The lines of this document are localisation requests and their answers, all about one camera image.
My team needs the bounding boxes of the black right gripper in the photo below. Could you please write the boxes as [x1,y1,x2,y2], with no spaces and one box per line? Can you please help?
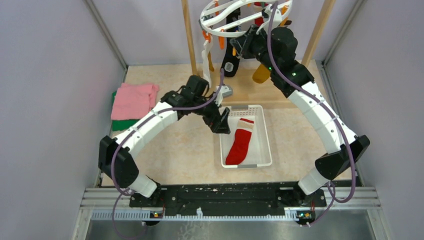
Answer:
[231,25,278,74]

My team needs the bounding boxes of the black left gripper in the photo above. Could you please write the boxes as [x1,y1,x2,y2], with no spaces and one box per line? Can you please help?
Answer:
[191,91,230,133]

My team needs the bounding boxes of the white round clip hanger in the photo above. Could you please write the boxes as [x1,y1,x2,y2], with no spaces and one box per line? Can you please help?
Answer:
[199,0,294,38]

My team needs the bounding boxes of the red sock white cuff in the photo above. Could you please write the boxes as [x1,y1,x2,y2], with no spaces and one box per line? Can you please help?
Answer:
[225,118,255,166]

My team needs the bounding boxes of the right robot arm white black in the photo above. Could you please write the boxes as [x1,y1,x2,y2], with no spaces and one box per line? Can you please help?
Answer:
[229,25,370,206]

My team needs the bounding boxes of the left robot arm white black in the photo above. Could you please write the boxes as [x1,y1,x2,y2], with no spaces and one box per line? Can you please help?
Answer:
[98,75,231,207]

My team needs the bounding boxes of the mustard yellow sock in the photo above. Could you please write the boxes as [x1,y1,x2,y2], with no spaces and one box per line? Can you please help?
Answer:
[207,51,215,72]
[252,64,271,84]

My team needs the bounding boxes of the pink folded towel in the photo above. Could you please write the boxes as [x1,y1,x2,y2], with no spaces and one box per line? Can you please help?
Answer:
[110,82,160,121]

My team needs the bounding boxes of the green folded towel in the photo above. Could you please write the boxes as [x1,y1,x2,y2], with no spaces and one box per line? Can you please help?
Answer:
[110,90,140,131]

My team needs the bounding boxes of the white plastic basket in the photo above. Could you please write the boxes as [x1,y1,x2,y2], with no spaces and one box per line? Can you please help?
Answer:
[219,105,273,169]

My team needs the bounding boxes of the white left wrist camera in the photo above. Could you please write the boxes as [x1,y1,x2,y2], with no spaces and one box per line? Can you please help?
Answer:
[214,85,233,106]

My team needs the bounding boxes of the wooden hanger stand frame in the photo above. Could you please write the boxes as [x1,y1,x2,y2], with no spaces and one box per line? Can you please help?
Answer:
[178,0,336,108]

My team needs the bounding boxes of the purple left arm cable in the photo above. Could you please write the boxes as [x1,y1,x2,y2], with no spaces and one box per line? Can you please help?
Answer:
[110,68,225,240]

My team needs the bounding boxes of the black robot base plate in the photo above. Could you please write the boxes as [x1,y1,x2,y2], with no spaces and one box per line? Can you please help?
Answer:
[129,182,327,217]

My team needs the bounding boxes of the aluminium rail frame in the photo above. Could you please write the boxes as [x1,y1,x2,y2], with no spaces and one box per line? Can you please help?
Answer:
[72,182,393,240]

